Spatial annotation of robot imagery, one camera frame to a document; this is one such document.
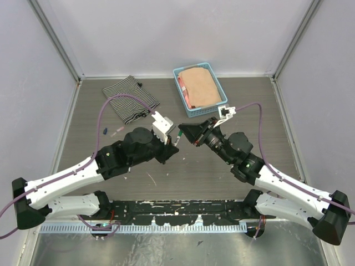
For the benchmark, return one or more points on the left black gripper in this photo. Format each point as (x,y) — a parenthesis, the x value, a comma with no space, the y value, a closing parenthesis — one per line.
(167,149)

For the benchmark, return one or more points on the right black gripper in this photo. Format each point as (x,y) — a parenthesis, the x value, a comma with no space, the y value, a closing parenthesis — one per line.
(197,133)

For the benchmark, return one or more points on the white marker green end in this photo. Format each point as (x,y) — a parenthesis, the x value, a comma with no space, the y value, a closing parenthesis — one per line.
(176,141)

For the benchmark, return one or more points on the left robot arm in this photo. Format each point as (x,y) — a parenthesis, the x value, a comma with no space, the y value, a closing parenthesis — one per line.
(37,200)

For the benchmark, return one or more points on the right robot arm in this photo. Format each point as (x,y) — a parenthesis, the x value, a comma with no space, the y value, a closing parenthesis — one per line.
(274,193)

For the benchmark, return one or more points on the light blue plastic basket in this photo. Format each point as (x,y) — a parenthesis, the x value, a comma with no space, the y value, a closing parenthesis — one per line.
(205,110)

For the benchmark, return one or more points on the peach folded towel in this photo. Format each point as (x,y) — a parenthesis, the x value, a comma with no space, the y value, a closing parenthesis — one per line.
(198,87)

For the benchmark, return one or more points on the black white striped cloth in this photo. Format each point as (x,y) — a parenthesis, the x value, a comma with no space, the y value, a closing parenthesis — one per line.
(130,109)

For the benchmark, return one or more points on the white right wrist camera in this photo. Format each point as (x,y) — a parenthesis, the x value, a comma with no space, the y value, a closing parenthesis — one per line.
(225,114)

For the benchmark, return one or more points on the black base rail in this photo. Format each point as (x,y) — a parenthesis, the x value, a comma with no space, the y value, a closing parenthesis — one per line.
(177,213)

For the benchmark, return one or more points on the grey slotted cable duct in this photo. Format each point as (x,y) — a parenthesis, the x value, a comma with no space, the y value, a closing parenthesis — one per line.
(198,227)

